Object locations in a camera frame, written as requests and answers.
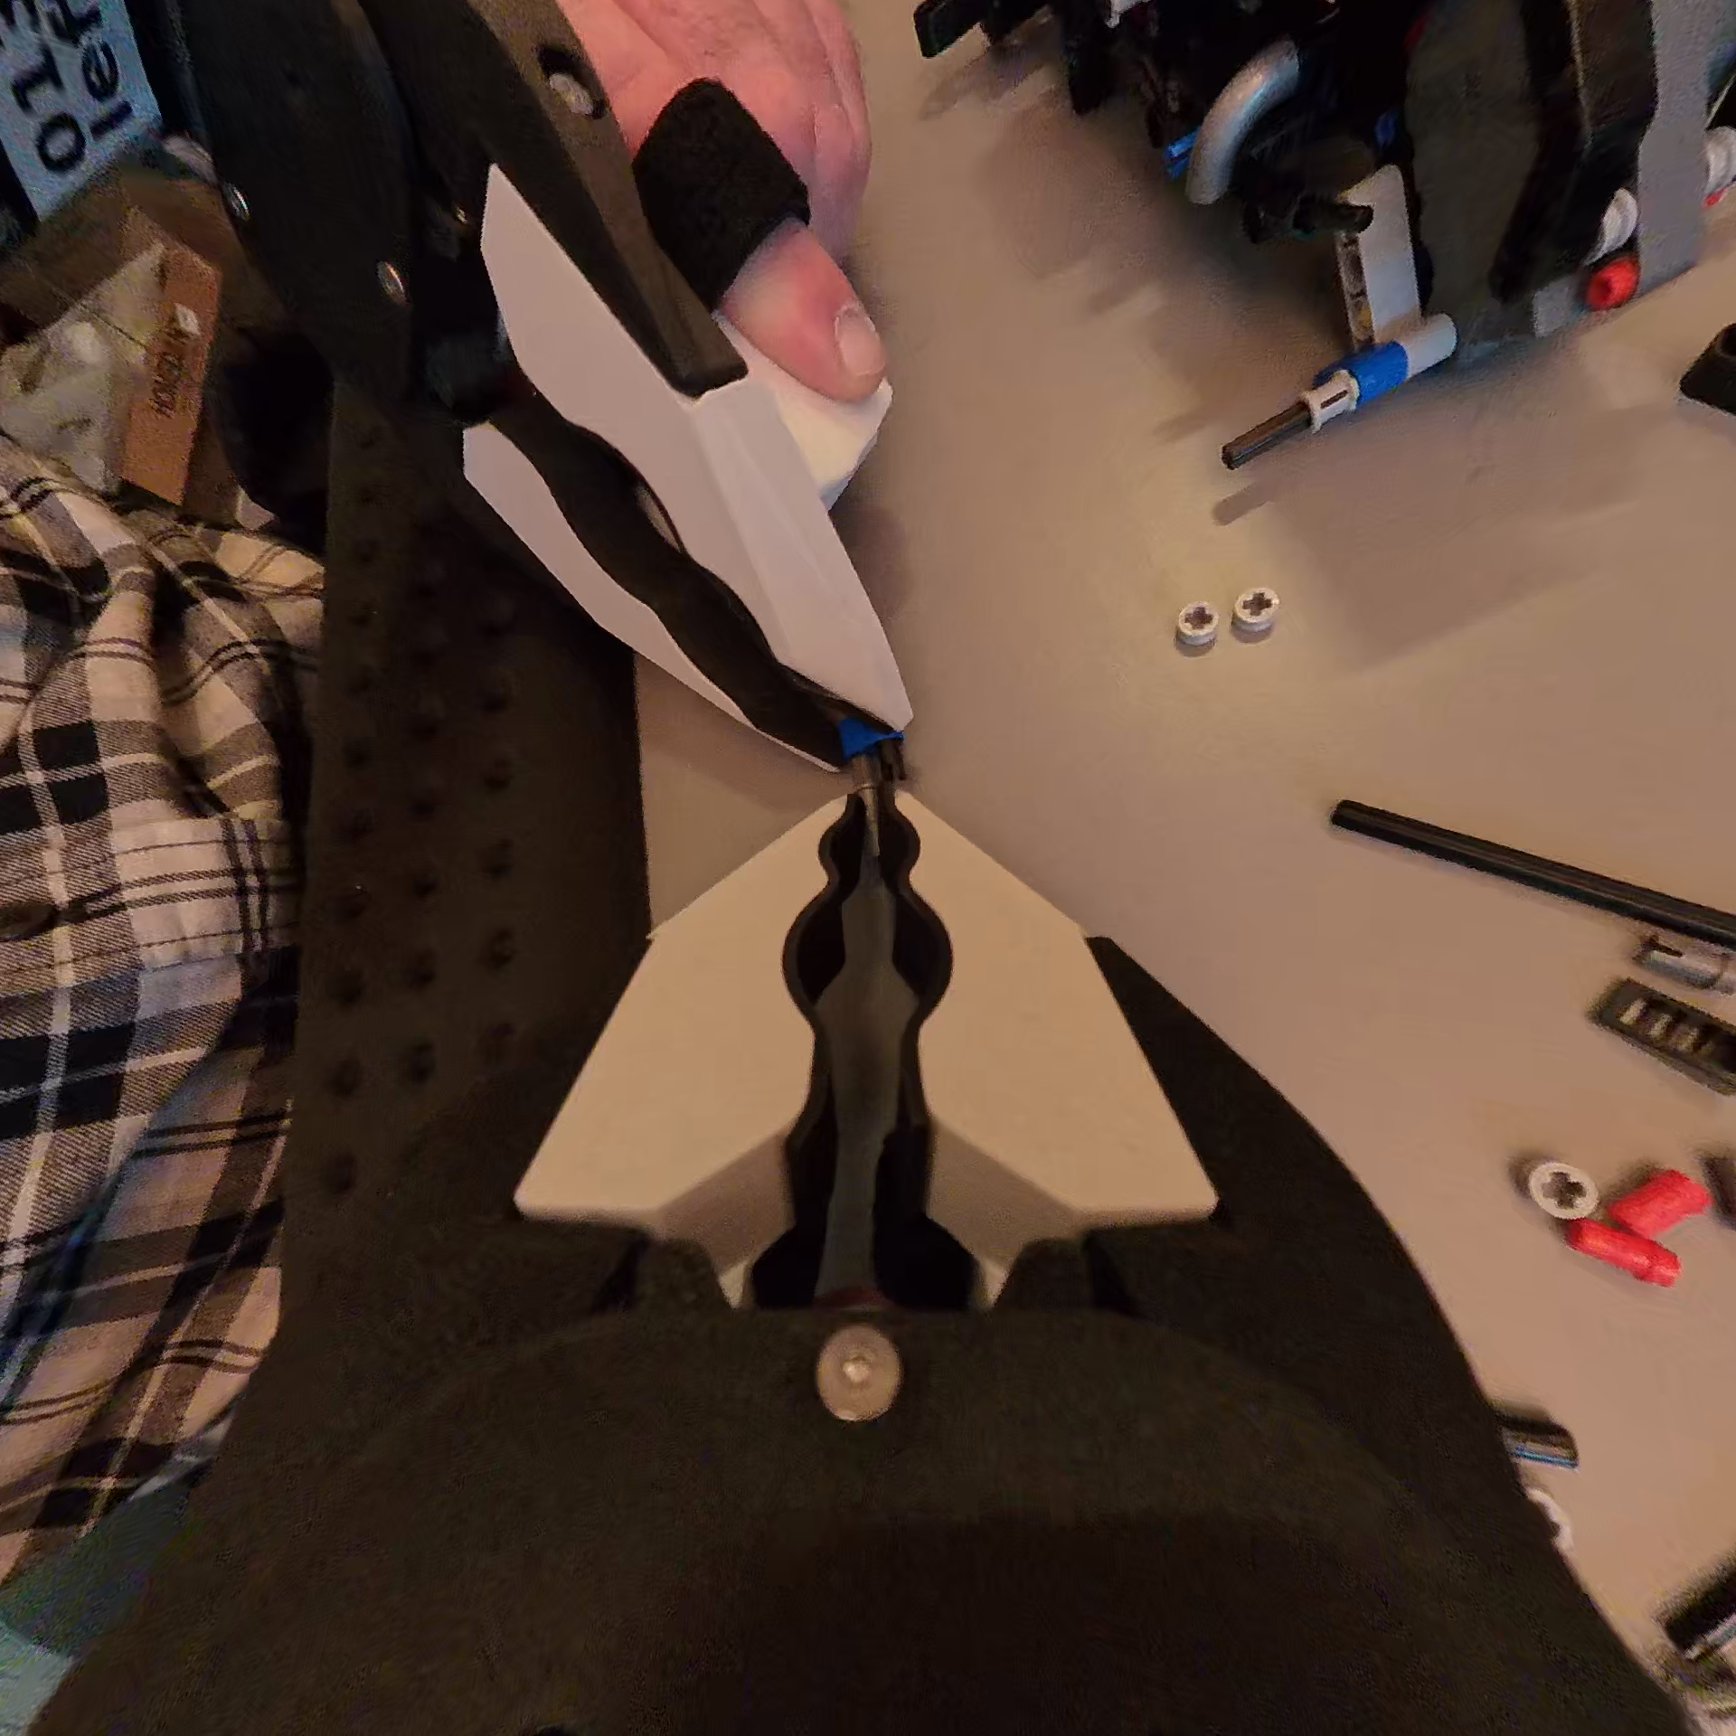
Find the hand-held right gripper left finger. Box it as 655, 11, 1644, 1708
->
512, 793, 860, 1309

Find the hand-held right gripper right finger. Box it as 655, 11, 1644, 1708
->
875, 789, 1222, 1309

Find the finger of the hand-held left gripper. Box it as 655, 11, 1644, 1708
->
477, 162, 915, 739
460, 392, 869, 775

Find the black toy truck model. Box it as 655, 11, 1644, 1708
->
915, 0, 1736, 471

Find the grey desk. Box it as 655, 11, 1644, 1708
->
630, 0, 1736, 1736

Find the person's left hand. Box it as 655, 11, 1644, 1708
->
558, 0, 892, 405

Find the brown cardboard piece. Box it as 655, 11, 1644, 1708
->
115, 202, 226, 510

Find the black dimpled mat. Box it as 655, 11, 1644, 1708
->
191, 366, 655, 1493

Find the long black axle rod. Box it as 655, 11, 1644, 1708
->
1330, 798, 1736, 951

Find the small red pin brick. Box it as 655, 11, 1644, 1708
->
1563, 1215, 1684, 1288
1605, 1169, 1715, 1239

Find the pile of small toy bricks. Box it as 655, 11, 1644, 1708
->
1497, 1409, 1736, 1718

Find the small black hollow brick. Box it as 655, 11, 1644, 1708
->
1591, 976, 1736, 1089

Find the grey pin connector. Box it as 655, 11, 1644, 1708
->
1630, 932, 1736, 996

